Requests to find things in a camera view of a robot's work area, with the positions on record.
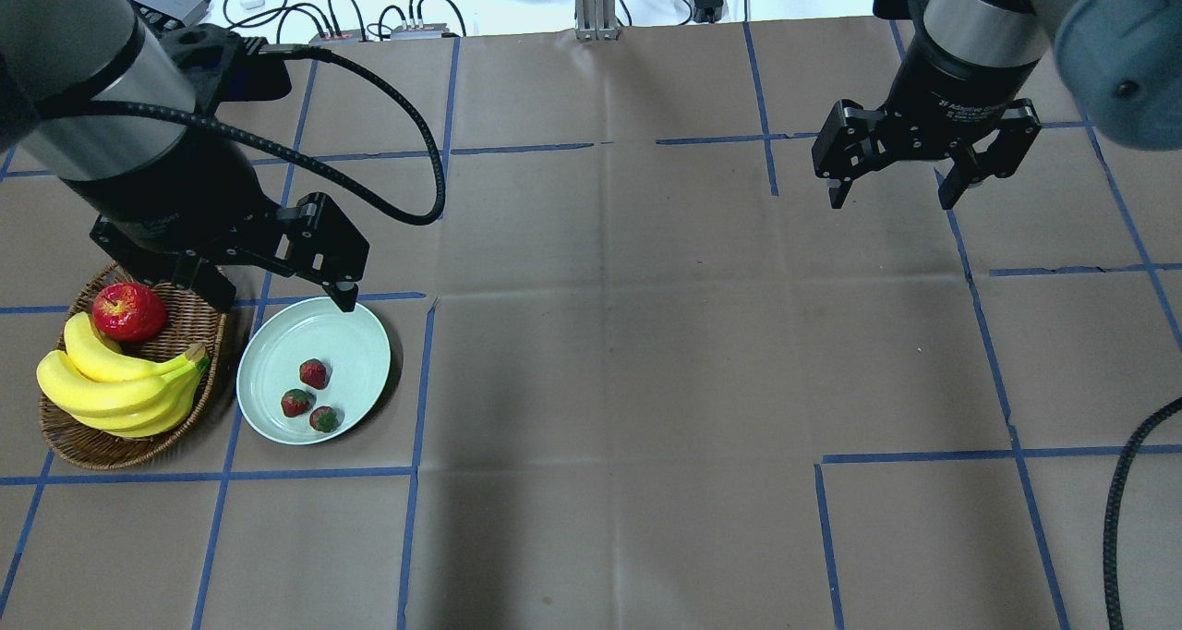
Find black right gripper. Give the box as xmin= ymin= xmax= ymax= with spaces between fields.
xmin=811 ymin=35 xmax=1043 ymax=210

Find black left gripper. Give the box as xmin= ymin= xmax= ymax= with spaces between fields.
xmin=64 ymin=139 xmax=370 ymax=313

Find red strawberry green top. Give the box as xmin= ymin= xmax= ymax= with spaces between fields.
xmin=298 ymin=359 xmax=330 ymax=390

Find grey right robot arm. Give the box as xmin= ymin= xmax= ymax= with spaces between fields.
xmin=812 ymin=0 xmax=1181 ymax=210

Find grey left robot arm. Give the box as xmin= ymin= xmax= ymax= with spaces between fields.
xmin=4 ymin=0 xmax=368 ymax=311

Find light green plate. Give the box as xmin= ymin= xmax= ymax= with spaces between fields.
xmin=235 ymin=297 xmax=392 ymax=444

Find brown wicker basket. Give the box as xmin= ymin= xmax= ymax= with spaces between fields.
xmin=39 ymin=264 xmax=227 ymax=470

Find red apple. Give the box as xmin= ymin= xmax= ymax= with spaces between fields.
xmin=91 ymin=282 xmax=168 ymax=343

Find yellow banana bunch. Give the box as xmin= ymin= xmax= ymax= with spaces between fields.
xmin=35 ymin=311 xmax=210 ymax=439

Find grey connector box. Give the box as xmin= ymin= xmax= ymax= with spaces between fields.
xmin=387 ymin=22 xmax=456 ymax=41
xmin=309 ymin=30 xmax=366 ymax=45

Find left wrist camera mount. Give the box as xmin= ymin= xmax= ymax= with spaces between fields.
xmin=160 ymin=22 xmax=292 ymax=115

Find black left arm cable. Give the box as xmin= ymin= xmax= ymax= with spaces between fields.
xmin=37 ymin=46 xmax=448 ymax=226

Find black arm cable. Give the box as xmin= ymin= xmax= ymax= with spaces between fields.
xmin=37 ymin=46 xmax=448 ymax=226
xmin=1103 ymin=394 xmax=1182 ymax=630

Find aluminium profile post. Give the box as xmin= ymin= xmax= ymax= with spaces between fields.
xmin=574 ymin=0 xmax=621 ymax=43

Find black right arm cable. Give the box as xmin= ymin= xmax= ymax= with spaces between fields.
xmin=1103 ymin=394 xmax=1182 ymax=630

